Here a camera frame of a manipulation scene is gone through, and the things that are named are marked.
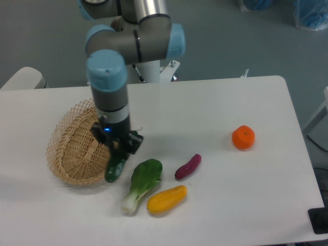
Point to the black device at edge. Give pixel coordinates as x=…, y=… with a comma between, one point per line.
x=318, y=218

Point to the woven wicker basket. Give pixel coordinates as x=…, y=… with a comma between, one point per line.
x=73, y=154

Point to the blue plastic bag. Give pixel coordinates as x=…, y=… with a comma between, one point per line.
x=310, y=14
x=254, y=5

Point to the white chair back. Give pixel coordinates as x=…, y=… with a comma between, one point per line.
x=26, y=78

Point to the green cucumber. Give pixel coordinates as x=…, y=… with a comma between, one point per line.
x=116, y=163

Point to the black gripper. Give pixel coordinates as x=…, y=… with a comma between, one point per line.
x=105, y=133

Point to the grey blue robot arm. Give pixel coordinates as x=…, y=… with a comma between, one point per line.
x=110, y=52

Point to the green bok choy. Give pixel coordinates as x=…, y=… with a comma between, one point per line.
x=144, y=178

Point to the purple sweet potato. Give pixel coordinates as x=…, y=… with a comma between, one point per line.
x=188, y=168

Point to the orange tangerine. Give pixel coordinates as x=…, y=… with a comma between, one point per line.
x=243, y=137

